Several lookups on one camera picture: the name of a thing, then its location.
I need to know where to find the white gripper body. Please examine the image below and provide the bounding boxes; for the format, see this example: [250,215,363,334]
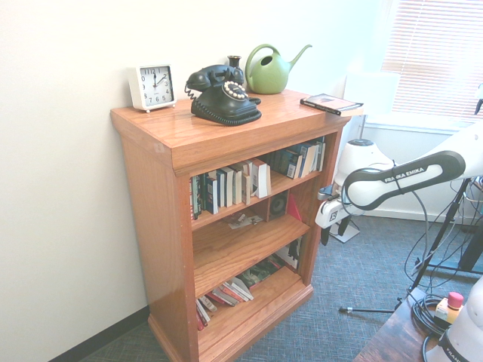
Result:
[315,198,365,229]

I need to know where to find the black paperback novel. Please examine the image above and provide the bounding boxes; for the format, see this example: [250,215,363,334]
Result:
[300,93,365,117]

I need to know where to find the upright books middle shelf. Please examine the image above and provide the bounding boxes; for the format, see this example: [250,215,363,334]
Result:
[303,141,320,176]

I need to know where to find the black white picture book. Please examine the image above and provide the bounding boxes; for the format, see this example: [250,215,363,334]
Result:
[275,236,303,272]

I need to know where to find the red folder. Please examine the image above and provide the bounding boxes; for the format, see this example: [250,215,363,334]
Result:
[286,194,303,223]

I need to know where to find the small brown speaker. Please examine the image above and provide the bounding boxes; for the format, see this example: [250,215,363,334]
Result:
[269,190,290,222]

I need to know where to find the blue cover paperback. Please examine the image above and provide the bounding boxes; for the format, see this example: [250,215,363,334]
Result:
[217,166,235,209]
[206,170,221,215]
[294,145,309,179]

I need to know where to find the dark blue cover book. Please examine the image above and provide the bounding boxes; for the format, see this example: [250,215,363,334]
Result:
[263,147,301,179]

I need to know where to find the camouflage pattern magazine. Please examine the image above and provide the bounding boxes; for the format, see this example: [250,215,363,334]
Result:
[237,256,286,290]

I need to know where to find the thick white paperback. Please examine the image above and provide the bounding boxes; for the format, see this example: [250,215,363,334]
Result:
[251,158,272,200]

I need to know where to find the loose white papers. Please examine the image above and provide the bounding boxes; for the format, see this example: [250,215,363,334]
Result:
[227,212,264,230]

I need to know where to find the black tripod stand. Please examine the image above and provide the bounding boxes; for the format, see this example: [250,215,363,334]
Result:
[422,176,483,275]
[338,296,403,314]

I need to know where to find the white book red marks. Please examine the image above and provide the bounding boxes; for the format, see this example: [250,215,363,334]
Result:
[226,277,254,302]

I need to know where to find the cream page paperback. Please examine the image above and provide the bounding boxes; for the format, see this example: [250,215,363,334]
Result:
[230,164,245,207]

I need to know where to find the red striped white book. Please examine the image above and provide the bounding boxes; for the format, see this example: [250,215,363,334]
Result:
[206,284,245,307]

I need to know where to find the dark wooden table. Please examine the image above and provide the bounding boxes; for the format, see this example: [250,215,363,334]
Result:
[352,288,454,362]

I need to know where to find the dark green spine book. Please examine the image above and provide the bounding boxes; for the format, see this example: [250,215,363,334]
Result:
[198,173,209,214]

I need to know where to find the wooden bookshelf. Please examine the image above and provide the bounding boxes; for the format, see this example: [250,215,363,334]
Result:
[109,88,366,362]

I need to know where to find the red yellow emergency stop button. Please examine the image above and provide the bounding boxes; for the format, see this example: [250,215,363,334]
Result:
[435,291,465,326]

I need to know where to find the white red paperback book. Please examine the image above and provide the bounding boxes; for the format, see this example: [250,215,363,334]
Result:
[195,301,211,332]

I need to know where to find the green watering can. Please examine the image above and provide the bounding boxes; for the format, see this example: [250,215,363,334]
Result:
[245,44,313,95]

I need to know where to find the black rotary telephone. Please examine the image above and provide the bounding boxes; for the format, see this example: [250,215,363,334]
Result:
[183,64,263,126]

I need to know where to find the black vase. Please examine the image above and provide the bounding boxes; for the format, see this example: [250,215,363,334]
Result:
[226,54,245,82]

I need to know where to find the white window blinds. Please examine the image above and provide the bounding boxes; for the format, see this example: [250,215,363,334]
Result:
[380,0,483,124]

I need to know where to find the white square alarm clock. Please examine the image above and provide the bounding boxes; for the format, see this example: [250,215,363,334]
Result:
[126,63,177,114]

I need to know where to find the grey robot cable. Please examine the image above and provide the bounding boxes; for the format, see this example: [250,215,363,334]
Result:
[390,160,433,291]

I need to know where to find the black cable coil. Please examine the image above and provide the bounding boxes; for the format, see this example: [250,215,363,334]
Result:
[411,293,452,336]

